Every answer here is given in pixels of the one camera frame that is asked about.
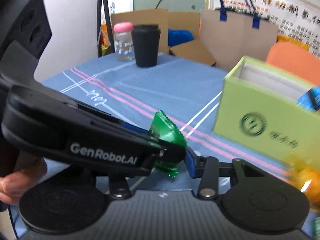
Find green triangle candy packet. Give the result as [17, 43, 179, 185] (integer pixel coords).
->
[148, 110, 187, 179]

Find person's left hand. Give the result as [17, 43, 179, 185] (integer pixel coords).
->
[1, 158, 47, 205]

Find blue striped tablecloth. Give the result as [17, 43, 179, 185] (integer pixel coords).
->
[10, 52, 320, 239]

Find green cardboard box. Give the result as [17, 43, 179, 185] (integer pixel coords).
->
[214, 56, 319, 169]

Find orange jelly packet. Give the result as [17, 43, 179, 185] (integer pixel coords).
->
[285, 153, 319, 213]

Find brown cardboard box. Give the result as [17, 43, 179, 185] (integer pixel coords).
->
[111, 9, 216, 66]

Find white projection screen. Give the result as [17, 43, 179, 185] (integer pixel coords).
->
[34, 0, 98, 81]

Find blue snack packet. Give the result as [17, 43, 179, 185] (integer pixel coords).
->
[297, 86, 320, 112]

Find blue cushion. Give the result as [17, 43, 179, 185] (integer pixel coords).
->
[168, 29, 194, 47]

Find black tumbler cup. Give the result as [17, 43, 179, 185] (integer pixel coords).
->
[131, 24, 161, 68]

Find orange chair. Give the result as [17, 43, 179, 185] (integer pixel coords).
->
[266, 42, 320, 85]

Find yellow plastic bag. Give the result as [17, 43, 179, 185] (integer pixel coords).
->
[277, 34, 310, 51]

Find Chinese text poster board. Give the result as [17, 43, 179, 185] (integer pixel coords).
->
[205, 0, 319, 57]

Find kraft paper bag blue handles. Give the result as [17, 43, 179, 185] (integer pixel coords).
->
[200, 0, 278, 72]

